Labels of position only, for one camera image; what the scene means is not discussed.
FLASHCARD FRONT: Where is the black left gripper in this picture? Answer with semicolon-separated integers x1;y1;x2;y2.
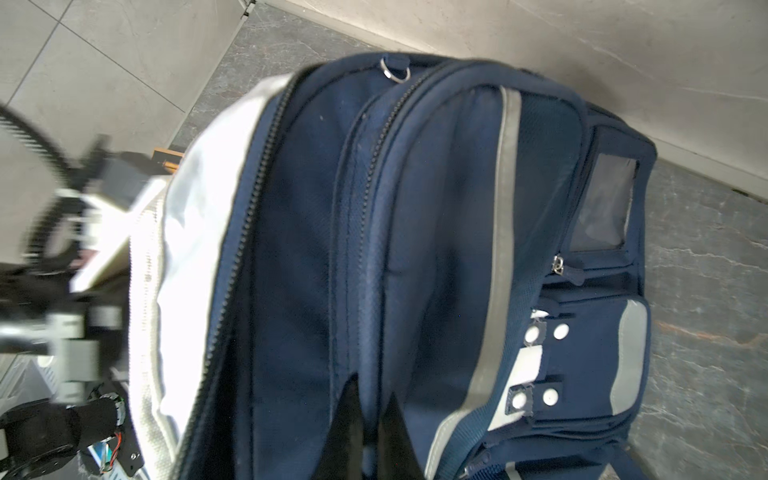
1;136;170;404

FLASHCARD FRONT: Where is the navy blue student backpack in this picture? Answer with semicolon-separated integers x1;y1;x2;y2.
129;53;657;479

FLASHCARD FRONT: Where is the brown and black book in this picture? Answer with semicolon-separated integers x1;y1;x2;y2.
151;148;184;174

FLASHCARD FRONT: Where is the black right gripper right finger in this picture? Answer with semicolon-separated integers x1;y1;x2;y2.
376;395;425;480

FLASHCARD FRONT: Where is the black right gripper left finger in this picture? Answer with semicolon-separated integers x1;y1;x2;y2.
311;374;364;480

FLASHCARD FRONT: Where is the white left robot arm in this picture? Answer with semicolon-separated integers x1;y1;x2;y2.
1;137;168;479

